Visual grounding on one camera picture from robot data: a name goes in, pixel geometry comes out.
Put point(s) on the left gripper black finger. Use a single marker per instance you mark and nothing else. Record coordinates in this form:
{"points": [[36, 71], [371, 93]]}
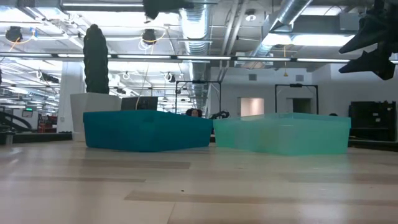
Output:
{"points": [[164, 5]]}

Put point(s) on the black background rig frame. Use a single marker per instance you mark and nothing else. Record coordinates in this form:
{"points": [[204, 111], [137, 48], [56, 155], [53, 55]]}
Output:
{"points": [[199, 82]]}

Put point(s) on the black monitor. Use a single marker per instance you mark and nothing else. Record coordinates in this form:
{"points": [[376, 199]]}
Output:
{"points": [[140, 103]]}

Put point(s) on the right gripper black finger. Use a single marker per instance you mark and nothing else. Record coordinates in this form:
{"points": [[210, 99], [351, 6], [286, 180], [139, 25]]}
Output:
{"points": [[376, 63], [373, 32]]}

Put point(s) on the black background robot arm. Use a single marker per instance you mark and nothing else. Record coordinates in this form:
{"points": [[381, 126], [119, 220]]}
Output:
{"points": [[220, 115]]}

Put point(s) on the green exit sign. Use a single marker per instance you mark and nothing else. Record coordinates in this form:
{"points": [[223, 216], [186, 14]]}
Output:
{"points": [[29, 109]]}

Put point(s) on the translucent teal plastic bin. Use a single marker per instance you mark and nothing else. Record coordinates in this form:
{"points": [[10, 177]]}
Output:
{"points": [[283, 135]]}

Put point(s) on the black cabinet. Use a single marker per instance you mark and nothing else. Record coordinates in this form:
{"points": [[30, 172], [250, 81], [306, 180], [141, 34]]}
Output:
{"points": [[371, 121]]}

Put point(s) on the dark blue plastic bin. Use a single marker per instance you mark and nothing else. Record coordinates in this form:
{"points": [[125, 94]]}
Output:
{"points": [[146, 130]]}

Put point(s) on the green cactus plant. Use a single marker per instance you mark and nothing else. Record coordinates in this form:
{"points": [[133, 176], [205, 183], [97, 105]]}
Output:
{"points": [[95, 59]]}

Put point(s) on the silver ventilation duct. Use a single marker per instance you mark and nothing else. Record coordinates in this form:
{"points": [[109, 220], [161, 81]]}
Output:
{"points": [[194, 28]]}

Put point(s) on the white hexagonal plant pot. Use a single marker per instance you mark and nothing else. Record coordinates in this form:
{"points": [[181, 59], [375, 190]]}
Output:
{"points": [[93, 102]]}

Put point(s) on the person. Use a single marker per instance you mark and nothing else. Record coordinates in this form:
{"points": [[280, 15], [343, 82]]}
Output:
{"points": [[194, 112]]}

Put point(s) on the black ceiling-hung camera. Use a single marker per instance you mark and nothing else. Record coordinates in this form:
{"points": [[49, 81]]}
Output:
{"points": [[14, 33], [149, 35]]}

